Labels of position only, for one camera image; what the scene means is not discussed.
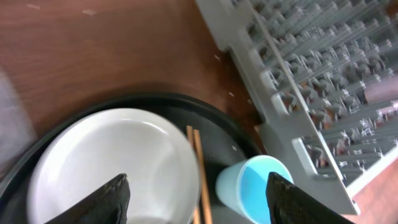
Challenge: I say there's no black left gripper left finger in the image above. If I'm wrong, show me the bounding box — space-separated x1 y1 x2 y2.
46 174 131 224

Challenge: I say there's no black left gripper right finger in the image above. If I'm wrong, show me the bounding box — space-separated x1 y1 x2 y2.
266 172 353 224

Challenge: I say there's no light blue cup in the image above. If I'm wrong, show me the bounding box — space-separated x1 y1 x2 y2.
215 155 293 223

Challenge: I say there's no pink cup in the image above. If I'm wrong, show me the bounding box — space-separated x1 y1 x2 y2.
364 76 397 114

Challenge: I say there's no grey dishwasher rack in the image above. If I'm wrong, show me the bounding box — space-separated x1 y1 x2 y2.
197 0 397 215

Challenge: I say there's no white plate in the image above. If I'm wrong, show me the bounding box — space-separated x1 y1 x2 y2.
27 108 192 223

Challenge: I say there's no wooden chopstick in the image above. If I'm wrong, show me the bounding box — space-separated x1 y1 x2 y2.
193 129 213 224
186 126 201 224

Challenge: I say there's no round black tray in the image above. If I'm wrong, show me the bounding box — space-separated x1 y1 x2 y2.
1 92 261 223

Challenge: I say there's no clear plastic bin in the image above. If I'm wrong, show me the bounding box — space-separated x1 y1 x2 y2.
1 70 37 177

